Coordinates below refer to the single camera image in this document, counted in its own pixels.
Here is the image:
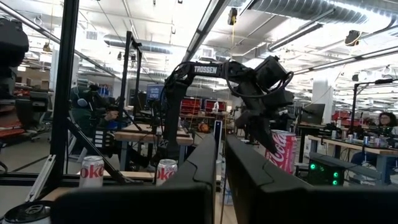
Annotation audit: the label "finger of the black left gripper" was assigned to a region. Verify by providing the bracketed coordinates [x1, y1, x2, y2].
[235, 110, 261, 130]
[253, 119, 279, 154]

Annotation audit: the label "black bulky equipment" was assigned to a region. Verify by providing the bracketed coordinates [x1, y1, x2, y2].
[0, 17, 30, 96]

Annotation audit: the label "black table frame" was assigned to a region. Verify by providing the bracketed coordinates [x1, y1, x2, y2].
[0, 0, 156, 200]

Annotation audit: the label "blue display screen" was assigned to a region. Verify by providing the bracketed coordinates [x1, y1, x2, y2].
[146, 83, 165, 101]

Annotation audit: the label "black slotted bracket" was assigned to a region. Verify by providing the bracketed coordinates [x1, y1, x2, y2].
[92, 129, 107, 150]

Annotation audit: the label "white aluminium profile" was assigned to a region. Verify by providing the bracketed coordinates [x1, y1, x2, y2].
[25, 154, 57, 203]

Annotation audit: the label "black yellow ceiling cable reel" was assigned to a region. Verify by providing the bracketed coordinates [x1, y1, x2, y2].
[344, 29, 362, 47]

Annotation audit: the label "black office chair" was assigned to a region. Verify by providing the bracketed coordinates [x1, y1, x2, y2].
[14, 91, 53, 141]

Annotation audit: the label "black monitor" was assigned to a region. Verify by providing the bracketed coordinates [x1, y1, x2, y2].
[299, 103, 326, 126]

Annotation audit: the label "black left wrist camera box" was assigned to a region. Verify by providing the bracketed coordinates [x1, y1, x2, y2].
[254, 55, 289, 91]

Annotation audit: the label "red storage bins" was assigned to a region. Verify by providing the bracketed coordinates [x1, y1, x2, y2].
[180, 97, 228, 116]

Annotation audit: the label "red Coca-Cola can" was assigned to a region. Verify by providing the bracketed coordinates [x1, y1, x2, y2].
[264, 129, 298, 175]

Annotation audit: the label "silver ventilation duct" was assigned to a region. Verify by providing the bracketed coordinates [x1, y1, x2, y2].
[247, 0, 398, 27]

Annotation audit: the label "white upright device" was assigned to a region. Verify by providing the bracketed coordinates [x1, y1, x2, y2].
[213, 120, 223, 154]

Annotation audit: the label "wooden background table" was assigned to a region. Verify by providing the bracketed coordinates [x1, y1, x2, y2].
[114, 123, 195, 171]
[307, 134, 398, 185]

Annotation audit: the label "silver Diet Coke can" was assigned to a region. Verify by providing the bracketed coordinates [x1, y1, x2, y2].
[78, 155, 105, 189]

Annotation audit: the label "tall white blue-print can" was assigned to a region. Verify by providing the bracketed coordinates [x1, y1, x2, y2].
[1, 200, 53, 224]

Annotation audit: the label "person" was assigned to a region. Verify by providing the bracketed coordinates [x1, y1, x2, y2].
[377, 111, 398, 136]
[69, 84, 121, 139]

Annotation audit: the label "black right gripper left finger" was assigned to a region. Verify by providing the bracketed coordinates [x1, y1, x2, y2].
[51, 133, 218, 224]

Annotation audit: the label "black computer with green lights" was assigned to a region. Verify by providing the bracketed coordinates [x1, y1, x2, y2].
[307, 152, 346, 187]

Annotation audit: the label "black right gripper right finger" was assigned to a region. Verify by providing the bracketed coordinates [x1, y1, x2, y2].
[225, 134, 398, 224]

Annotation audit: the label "black background rig frame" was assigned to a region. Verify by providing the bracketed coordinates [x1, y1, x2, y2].
[349, 78, 394, 135]
[117, 30, 144, 133]

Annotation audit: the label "tall slim silver red-print can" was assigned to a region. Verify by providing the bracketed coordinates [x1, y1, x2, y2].
[155, 159, 178, 187]

